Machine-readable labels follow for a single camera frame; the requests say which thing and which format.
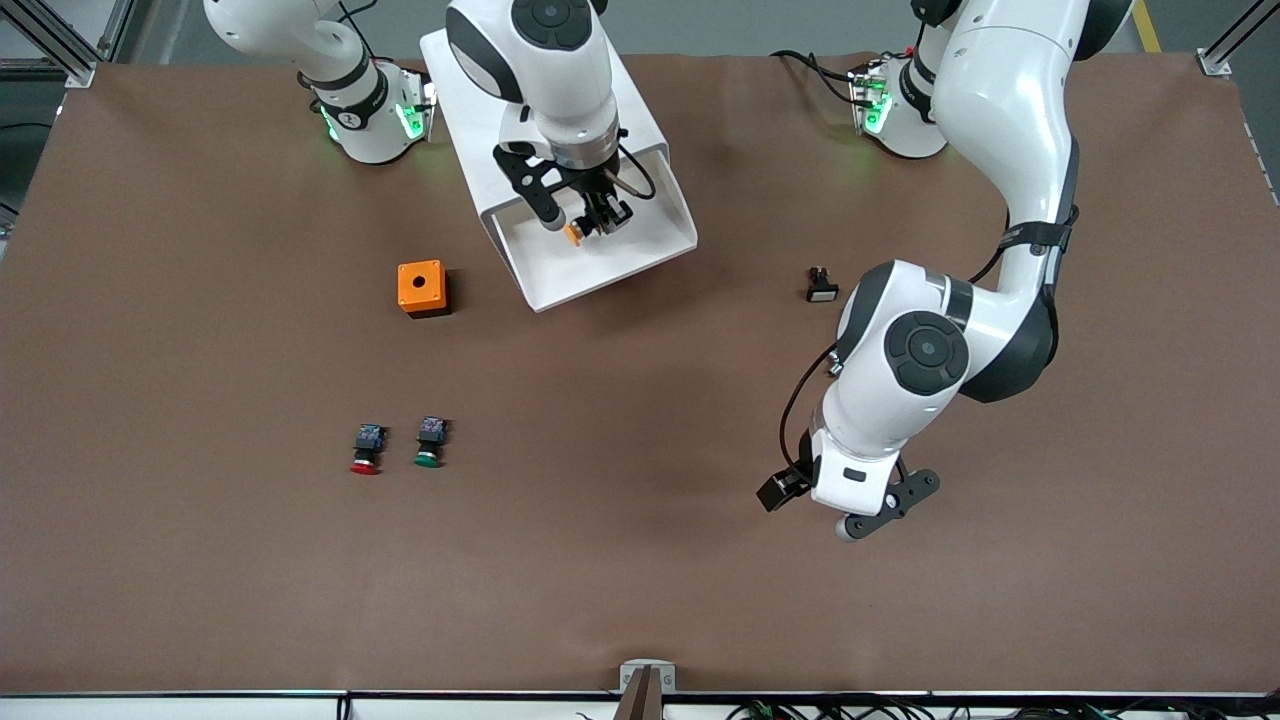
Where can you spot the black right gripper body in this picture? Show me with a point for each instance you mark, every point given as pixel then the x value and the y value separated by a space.
pixel 600 192

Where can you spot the yellow mushroom push button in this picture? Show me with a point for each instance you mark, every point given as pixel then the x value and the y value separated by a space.
pixel 573 234

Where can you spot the white plastic drawer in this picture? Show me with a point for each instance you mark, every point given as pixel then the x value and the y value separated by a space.
pixel 560 275

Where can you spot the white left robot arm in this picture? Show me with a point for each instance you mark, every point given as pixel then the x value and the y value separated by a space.
pixel 1010 100

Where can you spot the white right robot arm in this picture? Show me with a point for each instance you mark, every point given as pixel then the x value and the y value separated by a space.
pixel 560 70

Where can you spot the white drawer cabinet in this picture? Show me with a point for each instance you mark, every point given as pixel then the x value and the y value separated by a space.
pixel 472 135

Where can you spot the green mushroom push button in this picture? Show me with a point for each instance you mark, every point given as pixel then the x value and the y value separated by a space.
pixel 430 440

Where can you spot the red mushroom push button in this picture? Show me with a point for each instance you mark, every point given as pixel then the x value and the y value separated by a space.
pixel 368 445

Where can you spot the orange button enclosure box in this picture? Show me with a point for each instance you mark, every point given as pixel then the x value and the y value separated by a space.
pixel 408 295

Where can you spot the black switch with white face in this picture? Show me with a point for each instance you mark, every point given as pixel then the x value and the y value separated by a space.
pixel 822 290

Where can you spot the metal bracket with post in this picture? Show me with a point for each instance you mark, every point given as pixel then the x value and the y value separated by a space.
pixel 632 678

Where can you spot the aluminium frame post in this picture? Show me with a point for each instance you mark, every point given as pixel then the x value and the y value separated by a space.
pixel 78 73
pixel 1215 66

